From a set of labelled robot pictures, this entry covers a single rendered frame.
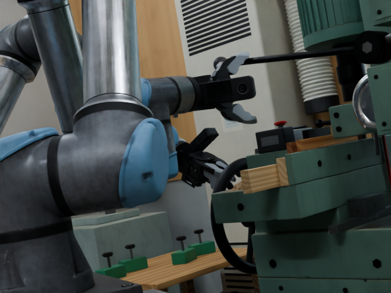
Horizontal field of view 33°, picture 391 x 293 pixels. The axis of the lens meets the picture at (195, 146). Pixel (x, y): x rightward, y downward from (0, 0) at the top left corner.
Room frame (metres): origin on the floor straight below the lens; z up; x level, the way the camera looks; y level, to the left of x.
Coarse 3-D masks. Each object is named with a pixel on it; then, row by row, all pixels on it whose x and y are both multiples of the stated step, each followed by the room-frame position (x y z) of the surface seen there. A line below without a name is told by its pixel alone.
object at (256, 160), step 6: (282, 150) 1.44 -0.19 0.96; (246, 156) 1.52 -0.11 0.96; (252, 156) 1.50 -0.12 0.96; (258, 156) 1.49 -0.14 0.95; (264, 156) 1.48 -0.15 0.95; (270, 156) 1.47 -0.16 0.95; (276, 156) 1.45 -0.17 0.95; (282, 156) 1.44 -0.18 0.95; (252, 162) 1.50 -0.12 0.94; (258, 162) 1.49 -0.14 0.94; (264, 162) 1.48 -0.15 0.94; (270, 162) 1.47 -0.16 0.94; (252, 168) 1.51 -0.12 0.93
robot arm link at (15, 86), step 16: (0, 32) 1.64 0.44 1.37; (16, 32) 1.55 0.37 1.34; (0, 48) 1.58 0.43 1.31; (16, 48) 1.57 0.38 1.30; (0, 64) 1.57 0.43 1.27; (16, 64) 1.57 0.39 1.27; (32, 64) 1.59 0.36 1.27; (0, 80) 1.56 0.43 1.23; (16, 80) 1.58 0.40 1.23; (32, 80) 1.63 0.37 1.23; (0, 96) 1.54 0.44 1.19; (16, 96) 1.58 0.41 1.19; (0, 112) 1.54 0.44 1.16; (0, 128) 1.54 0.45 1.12
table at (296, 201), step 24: (384, 168) 1.35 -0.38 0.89; (216, 192) 1.29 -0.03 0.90; (240, 192) 1.23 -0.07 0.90; (264, 192) 1.19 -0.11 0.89; (288, 192) 1.15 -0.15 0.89; (312, 192) 1.17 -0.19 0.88; (336, 192) 1.22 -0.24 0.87; (360, 192) 1.28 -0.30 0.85; (384, 192) 1.35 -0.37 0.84; (216, 216) 1.28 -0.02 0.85; (240, 216) 1.24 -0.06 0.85; (264, 216) 1.20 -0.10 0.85; (288, 216) 1.16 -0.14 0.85
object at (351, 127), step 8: (344, 104) 1.37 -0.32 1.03; (352, 104) 1.36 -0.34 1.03; (336, 112) 1.38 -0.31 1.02; (344, 112) 1.37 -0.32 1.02; (352, 112) 1.36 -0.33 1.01; (336, 120) 1.39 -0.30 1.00; (344, 120) 1.38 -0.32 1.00; (352, 120) 1.36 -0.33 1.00; (336, 128) 1.39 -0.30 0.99; (344, 128) 1.38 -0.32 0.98; (352, 128) 1.37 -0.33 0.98; (360, 128) 1.35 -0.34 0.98; (336, 136) 1.40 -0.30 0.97; (344, 136) 1.38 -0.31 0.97; (352, 136) 1.37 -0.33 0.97; (360, 136) 1.38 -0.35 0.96
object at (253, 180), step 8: (256, 168) 1.13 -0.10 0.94; (264, 168) 1.14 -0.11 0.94; (272, 168) 1.15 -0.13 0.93; (248, 176) 1.11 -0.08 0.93; (256, 176) 1.12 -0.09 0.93; (264, 176) 1.14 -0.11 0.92; (272, 176) 1.15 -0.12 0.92; (248, 184) 1.11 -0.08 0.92; (256, 184) 1.12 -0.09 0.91; (264, 184) 1.13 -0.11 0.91; (272, 184) 1.15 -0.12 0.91; (248, 192) 1.11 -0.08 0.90
